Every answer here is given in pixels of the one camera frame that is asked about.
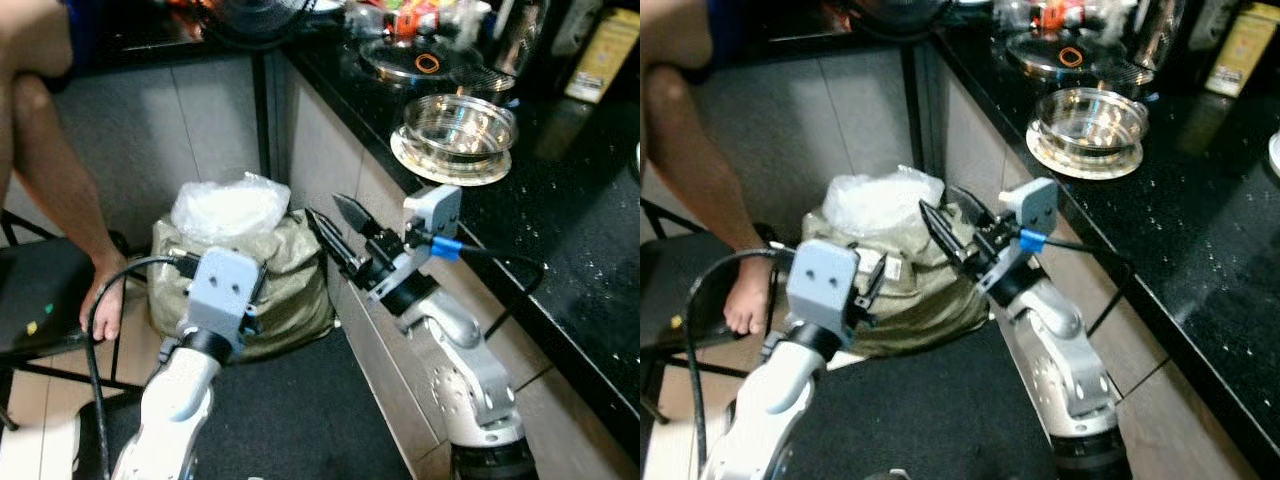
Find black floor mat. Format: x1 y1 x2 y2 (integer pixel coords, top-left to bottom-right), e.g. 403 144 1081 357
72 328 413 480
690 322 1063 480

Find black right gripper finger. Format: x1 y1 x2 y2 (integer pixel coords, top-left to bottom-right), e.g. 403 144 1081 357
333 194 389 244
306 209 366 283
921 201 978 276
946 186 1001 236

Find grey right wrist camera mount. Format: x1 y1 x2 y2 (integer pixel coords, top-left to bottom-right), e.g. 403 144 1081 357
372 184 464 301
975 177 1060 297

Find grey kitchen base cabinet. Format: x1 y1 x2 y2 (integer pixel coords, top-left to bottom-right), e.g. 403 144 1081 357
905 40 1263 480
262 50 641 480

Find cream round plate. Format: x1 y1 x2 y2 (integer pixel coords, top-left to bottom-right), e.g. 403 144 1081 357
1025 119 1145 182
389 124 514 188

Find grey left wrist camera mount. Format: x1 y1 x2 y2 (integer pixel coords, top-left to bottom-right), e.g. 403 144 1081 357
184 247 267 342
784 238 862 337

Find black metal chair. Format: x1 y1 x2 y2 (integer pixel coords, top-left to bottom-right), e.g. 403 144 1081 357
0 210 136 433
640 198 773 426

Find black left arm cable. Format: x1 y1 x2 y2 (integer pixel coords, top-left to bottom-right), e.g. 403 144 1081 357
84 254 203 480
682 247 797 471

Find glass lid with orange ring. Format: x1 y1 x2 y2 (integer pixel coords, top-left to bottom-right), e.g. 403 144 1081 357
357 37 472 87
1004 31 1113 80

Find colourful snack packets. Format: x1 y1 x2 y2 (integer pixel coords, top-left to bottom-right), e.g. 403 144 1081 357
993 0 1133 37
345 0 493 47

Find clear white plastic bag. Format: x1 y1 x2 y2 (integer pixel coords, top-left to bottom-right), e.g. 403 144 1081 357
822 166 947 242
169 172 292 247

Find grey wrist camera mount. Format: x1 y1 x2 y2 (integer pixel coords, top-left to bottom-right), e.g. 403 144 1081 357
784 238 862 337
975 177 1060 297
372 184 464 301
184 247 267 342

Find yellow carton box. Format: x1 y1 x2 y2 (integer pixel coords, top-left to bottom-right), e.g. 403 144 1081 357
564 7 641 105
1204 2 1280 99

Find person's bare leg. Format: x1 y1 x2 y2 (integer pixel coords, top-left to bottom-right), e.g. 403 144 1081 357
0 0 132 343
640 0 777 337

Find stainless steel pot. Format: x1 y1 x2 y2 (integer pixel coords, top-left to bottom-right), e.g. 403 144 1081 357
401 93 519 162
1032 87 1150 155

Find shiny steel flask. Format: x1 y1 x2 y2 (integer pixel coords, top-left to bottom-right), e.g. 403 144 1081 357
488 0 553 77
1128 0 1193 72

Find small metal mesh strainer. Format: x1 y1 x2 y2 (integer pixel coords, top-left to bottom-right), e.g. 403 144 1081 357
450 62 517 94
1090 54 1157 87

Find olive green woven sack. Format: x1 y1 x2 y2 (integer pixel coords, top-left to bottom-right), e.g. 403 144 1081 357
149 208 337 363
795 203 993 360

